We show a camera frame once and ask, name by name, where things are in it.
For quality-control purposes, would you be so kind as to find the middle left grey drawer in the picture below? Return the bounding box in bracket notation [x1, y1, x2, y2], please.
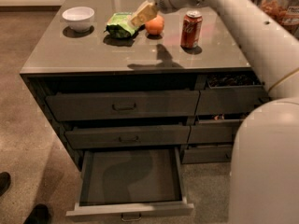
[64, 125, 190, 149]

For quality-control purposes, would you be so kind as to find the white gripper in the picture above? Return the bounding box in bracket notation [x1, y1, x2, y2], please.
[129, 0, 199, 27]

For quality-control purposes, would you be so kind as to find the orange fruit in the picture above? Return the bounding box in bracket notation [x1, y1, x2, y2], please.
[145, 15, 164, 35]

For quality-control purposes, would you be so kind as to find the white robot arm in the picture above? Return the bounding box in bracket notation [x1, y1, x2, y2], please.
[153, 0, 299, 224]

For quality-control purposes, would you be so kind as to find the top right grey drawer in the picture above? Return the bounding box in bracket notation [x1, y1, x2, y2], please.
[196, 72, 270, 116]

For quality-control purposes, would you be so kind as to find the red soda can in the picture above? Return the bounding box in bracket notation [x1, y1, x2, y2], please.
[180, 10, 203, 49]

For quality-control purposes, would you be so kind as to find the middle right grey drawer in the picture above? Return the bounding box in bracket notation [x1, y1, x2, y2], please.
[188, 119, 243, 144]

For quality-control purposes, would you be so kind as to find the open bottom left drawer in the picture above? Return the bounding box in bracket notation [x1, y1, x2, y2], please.
[66, 147, 194, 222]

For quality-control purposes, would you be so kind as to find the black shoe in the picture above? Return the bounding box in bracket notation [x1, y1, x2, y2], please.
[23, 204, 50, 224]
[0, 172, 11, 196]

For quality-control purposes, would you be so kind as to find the green rice chip bag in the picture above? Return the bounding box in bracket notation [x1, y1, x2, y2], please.
[105, 12, 139, 39]

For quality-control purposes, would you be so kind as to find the top left grey drawer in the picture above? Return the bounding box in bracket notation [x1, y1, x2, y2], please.
[46, 90, 199, 121]

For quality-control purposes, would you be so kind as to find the black shoe lower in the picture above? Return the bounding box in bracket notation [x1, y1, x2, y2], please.
[23, 204, 50, 224]

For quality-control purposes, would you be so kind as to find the black shoe upper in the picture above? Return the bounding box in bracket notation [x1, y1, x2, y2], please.
[0, 172, 11, 196]

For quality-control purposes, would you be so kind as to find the clear jar of snacks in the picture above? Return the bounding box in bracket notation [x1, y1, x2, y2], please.
[260, 0, 299, 38]

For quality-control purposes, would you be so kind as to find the white ceramic bowl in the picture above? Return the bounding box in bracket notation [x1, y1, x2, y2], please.
[62, 7, 94, 33]

